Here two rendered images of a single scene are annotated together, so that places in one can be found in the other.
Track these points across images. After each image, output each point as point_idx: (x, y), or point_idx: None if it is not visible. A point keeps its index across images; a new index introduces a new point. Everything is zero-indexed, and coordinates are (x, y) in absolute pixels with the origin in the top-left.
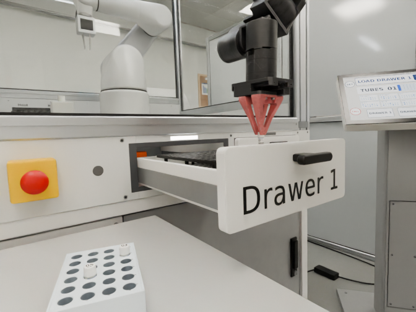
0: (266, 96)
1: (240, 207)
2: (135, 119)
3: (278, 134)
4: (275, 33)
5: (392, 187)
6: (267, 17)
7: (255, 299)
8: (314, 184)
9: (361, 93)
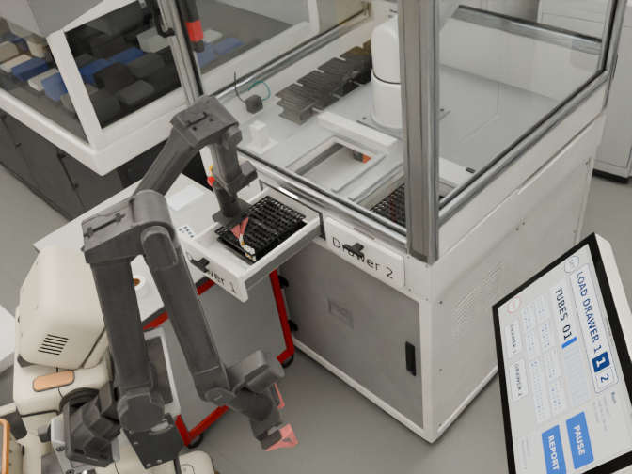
0: None
1: (186, 256)
2: (258, 166)
3: (377, 241)
4: (217, 195)
5: None
6: (215, 183)
7: None
8: (219, 278)
9: (550, 293)
